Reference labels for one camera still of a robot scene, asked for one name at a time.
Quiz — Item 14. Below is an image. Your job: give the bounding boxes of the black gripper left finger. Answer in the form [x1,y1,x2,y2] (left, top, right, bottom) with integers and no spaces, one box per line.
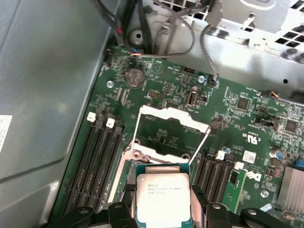
[47,182,136,228]

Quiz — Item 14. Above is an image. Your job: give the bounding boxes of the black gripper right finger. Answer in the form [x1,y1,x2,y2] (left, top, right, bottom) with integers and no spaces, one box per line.
[190,184,276,228]

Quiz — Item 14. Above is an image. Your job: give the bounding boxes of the silver CPU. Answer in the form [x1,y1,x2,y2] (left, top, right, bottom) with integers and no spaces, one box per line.
[133,163,192,228]

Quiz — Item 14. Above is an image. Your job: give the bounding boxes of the metal socket cover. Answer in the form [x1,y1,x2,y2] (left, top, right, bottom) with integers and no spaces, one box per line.
[128,105,212,166]

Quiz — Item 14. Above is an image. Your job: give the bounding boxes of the CPU socket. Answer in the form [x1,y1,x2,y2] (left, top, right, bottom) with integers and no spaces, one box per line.
[106,140,199,228]

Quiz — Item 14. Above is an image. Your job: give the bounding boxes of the RAM slot with black clips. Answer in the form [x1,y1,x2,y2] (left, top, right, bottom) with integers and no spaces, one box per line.
[72,120,104,216]
[192,153,214,190]
[95,125,124,212]
[213,154,235,204]

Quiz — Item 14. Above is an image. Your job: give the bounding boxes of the green RAM stick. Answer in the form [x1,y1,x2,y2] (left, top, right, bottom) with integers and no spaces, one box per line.
[224,166,247,214]

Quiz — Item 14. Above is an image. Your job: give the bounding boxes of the white board sticker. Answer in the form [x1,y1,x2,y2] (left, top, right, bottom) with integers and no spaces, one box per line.
[244,150,257,162]

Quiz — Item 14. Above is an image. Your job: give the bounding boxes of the finned chipset heatsink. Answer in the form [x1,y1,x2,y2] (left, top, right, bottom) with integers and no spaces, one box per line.
[276,166,304,212]

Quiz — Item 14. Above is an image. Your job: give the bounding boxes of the silver blue capacitor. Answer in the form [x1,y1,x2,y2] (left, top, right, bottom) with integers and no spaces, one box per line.
[269,147,283,160]

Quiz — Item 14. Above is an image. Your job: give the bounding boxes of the green motherboard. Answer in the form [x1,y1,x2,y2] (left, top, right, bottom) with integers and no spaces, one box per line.
[51,46,304,228]

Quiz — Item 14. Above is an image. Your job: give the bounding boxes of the black square chip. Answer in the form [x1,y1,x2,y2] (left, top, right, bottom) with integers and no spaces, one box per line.
[237,98,249,111]
[285,120,298,133]

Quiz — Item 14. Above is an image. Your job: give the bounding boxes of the internal USB port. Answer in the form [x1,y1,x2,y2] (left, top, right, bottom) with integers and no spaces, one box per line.
[187,92,198,107]

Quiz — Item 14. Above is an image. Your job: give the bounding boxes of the round coin battery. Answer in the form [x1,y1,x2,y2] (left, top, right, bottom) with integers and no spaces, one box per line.
[124,67,145,88]

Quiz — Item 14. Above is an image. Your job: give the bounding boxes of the white case label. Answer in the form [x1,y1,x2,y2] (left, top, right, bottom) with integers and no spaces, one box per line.
[0,115,13,153]

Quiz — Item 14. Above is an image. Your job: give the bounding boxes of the black PC case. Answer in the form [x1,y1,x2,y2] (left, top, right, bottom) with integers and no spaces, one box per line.
[0,0,304,228]

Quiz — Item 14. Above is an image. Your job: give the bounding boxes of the silver metal drive cage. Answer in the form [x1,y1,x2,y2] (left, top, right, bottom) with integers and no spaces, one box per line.
[204,0,304,65]

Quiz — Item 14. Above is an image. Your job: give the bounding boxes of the grey sleeved cable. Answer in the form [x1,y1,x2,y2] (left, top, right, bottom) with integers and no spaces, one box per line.
[199,23,220,86]

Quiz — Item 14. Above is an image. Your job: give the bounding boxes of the flat grey cable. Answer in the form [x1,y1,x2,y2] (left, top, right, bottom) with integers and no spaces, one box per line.
[139,9,196,59]

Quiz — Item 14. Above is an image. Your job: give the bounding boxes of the black cable bundle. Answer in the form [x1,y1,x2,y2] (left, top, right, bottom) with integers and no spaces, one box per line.
[99,0,124,47]

